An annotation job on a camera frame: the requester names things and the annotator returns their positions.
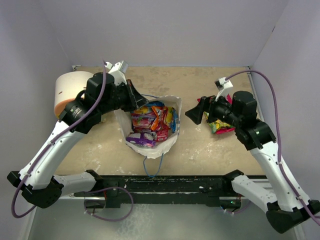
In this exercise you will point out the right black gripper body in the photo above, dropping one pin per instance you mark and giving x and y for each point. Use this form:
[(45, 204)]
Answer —
[(219, 110)]

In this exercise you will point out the small red candy packet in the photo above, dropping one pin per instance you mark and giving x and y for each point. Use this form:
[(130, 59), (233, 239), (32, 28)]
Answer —
[(161, 135)]

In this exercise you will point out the purple snack packet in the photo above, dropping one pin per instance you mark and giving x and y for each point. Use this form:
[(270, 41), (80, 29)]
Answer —
[(141, 139)]

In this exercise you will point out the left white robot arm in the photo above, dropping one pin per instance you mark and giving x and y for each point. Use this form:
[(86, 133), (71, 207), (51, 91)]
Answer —
[(37, 182)]

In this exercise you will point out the cream and orange cylinder box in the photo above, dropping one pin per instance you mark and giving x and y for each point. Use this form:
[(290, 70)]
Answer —
[(67, 87)]

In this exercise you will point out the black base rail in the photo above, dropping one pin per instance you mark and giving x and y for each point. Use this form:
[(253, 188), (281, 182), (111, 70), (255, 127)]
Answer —
[(208, 190)]

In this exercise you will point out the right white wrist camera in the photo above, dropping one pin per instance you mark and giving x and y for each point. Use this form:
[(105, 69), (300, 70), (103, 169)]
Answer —
[(224, 87)]

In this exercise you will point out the orange Fox's candy bag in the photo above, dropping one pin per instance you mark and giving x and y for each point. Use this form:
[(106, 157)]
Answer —
[(159, 122)]

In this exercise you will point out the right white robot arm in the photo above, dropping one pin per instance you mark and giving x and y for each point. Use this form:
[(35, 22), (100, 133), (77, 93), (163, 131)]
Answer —
[(287, 205)]

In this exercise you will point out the green Fox's candy bag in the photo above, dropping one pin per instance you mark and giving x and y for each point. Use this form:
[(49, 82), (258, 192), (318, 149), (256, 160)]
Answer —
[(217, 126)]

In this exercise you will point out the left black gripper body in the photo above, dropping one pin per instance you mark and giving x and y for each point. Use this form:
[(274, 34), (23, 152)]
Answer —
[(128, 101)]

